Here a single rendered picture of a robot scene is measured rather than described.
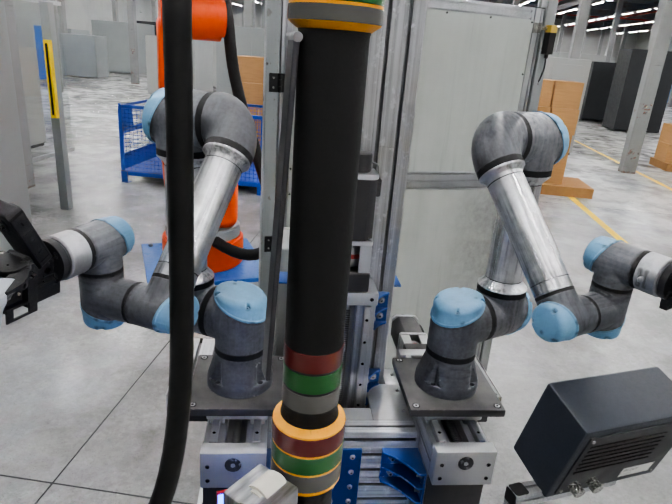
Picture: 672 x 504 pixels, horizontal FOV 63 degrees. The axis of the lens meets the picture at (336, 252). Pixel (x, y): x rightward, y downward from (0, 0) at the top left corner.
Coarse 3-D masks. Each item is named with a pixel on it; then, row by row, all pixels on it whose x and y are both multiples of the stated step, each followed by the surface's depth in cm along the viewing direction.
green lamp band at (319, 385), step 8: (288, 376) 30; (296, 376) 30; (304, 376) 30; (320, 376) 30; (328, 376) 30; (336, 376) 30; (288, 384) 30; (296, 384) 30; (304, 384) 30; (312, 384) 30; (320, 384) 30; (328, 384) 30; (336, 384) 31; (304, 392) 30; (312, 392) 30; (320, 392) 30
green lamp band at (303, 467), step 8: (272, 440) 32; (272, 448) 32; (272, 456) 32; (280, 456) 32; (288, 456) 31; (328, 456) 31; (336, 456) 32; (280, 464) 32; (288, 464) 31; (296, 464) 31; (304, 464) 31; (312, 464) 31; (320, 464) 31; (328, 464) 32; (336, 464) 32; (296, 472) 31; (304, 472) 31; (312, 472) 31; (320, 472) 31
